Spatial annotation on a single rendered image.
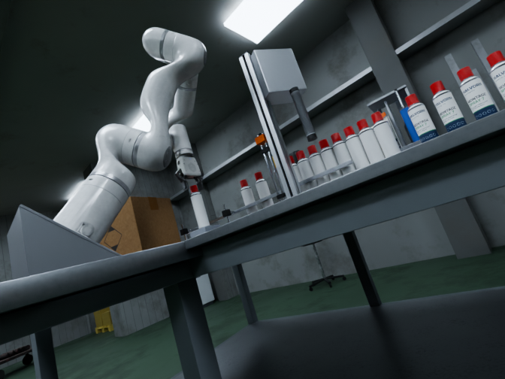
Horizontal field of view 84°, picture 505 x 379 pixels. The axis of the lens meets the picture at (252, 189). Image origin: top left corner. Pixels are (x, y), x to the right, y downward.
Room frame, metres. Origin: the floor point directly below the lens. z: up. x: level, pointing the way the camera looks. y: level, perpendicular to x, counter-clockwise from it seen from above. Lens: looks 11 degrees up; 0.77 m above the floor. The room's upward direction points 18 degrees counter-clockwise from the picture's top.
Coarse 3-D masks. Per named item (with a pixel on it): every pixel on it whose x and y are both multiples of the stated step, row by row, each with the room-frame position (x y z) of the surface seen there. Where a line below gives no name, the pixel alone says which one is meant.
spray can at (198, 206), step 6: (192, 186) 1.25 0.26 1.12; (192, 192) 1.25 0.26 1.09; (192, 198) 1.24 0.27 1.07; (198, 198) 1.24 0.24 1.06; (192, 204) 1.25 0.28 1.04; (198, 204) 1.24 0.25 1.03; (198, 210) 1.24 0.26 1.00; (204, 210) 1.25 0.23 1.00; (198, 216) 1.24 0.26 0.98; (204, 216) 1.24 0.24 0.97; (198, 222) 1.24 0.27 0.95; (204, 222) 1.24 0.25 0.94
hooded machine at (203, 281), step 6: (198, 276) 5.71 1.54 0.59; (204, 276) 5.81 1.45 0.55; (198, 282) 5.69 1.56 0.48; (204, 282) 5.79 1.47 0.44; (198, 288) 5.67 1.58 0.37; (204, 288) 5.76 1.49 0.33; (210, 288) 5.87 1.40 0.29; (204, 294) 5.74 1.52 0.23; (210, 294) 5.83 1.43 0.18; (204, 300) 5.71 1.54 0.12; (210, 300) 5.81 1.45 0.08; (204, 306) 5.73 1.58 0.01
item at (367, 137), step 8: (360, 120) 0.96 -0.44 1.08; (360, 128) 0.97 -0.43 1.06; (368, 128) 0.96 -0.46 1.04; (360, 136) 0.97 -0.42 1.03; (368, 136) 0.95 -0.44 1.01; (368, 144) 0.96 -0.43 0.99; (376, 144) 0.95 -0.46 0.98; (368, 152) 0.97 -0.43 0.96; (376, 152) 0.95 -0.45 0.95; (376, 160) 0.96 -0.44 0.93
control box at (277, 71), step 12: (252, 60) 0.98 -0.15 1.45; (264, 60) 0.96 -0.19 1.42; (276, 60) 0.98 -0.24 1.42; (288, 60) 0.99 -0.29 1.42; (264, 72) 0.95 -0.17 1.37; (276, 72) 0.97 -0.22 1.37; (288, 72) 0.99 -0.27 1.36; (300, 72) 1.01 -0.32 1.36; (264, 84) 0.96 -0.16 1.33; (276, 84) 0.96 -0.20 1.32; (288, 84) 0.98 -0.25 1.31; (300, 84) 1.00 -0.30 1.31; (264, 96) 0.98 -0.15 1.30; (276, 96) 0.99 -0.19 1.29; (288, 96) 1.02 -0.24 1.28
